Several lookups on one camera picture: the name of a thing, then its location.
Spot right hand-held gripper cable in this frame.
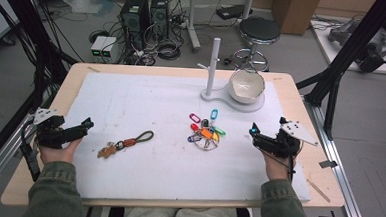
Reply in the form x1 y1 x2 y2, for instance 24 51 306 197
262 151 297 182

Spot brown keychain with green cord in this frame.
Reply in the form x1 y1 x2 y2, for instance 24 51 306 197
96 127 155 162

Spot white foam mat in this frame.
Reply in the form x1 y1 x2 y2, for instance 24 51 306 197
54 69 319 211

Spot brown cardboard box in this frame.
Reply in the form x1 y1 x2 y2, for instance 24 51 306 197
270 0 323 37

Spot thin wooden stick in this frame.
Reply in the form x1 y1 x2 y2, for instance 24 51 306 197
305 179 332 204

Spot person's left hand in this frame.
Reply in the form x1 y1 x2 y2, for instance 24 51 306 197
37 135 83 168

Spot white key stand with post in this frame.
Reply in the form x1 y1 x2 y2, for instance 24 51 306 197
194 36 270 114

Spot hand-held gripper cable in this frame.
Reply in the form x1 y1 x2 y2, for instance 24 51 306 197
262 151 297 182
17 118 45 183

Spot white board with grey device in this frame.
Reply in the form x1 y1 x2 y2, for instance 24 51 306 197
307 13 386 77

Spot black metal frame strut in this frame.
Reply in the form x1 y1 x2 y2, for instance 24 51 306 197
0 0 83 116
293 0 386 144

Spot small black computer tower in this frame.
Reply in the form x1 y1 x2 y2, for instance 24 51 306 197
148 0 172 40

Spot black round stool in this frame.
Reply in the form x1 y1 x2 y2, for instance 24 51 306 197
232 16 283 74

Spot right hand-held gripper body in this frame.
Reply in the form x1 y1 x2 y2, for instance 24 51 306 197
257 115 321 161

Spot person's right hand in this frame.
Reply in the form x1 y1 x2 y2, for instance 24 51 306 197
259 148 301 182

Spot white table leg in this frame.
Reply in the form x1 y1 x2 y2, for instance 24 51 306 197
184 0 205 54

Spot key ring with coloured tags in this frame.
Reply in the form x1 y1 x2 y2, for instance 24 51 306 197
186 106 229 153

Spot coiled black cables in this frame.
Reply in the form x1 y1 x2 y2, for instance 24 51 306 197
155 39 184 62

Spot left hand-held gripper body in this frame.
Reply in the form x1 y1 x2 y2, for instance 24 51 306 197
31 107 83 151

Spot white power supply unit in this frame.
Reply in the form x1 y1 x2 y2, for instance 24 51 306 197
100 36 119 60
89 35 109 60

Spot large black computer tower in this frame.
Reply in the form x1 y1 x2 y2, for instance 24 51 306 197
118 0 153 52

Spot left hand-held gripper cable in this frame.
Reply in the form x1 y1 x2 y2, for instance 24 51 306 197
17 118 45 183

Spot aluminium rail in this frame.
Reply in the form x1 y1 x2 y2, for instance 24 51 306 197
0 110 43 209
295 93 379 217

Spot flat black device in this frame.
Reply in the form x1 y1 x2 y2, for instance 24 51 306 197
215 3 254 23

